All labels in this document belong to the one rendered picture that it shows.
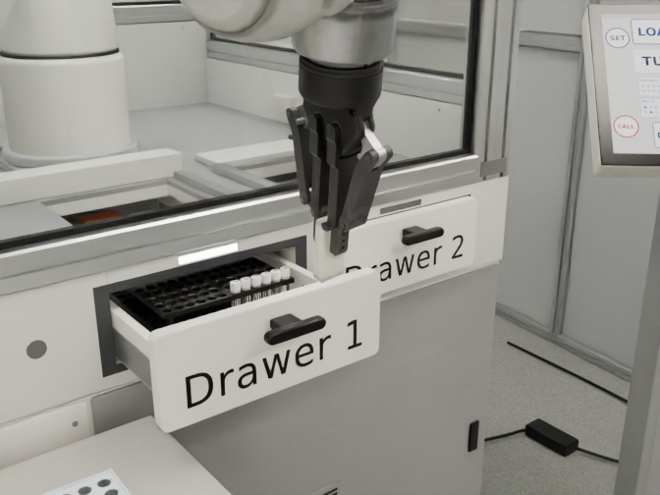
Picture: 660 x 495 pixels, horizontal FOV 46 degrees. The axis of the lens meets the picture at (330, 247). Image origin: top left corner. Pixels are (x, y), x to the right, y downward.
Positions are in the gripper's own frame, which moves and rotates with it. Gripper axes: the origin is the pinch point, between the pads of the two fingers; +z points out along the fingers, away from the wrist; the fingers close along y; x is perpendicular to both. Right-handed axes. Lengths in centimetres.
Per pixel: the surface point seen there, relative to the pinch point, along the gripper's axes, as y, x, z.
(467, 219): 13.9, -40.1, 17.3
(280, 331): 0.0, 6.1, 8.1
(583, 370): 40, -150, 127
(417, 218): 14.9, -29.7, 14.1
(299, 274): 14.4, -7.7, 14.7
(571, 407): 31, -128, 122
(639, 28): 17, -83, -4
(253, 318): 3.5, 7.0, 8.2
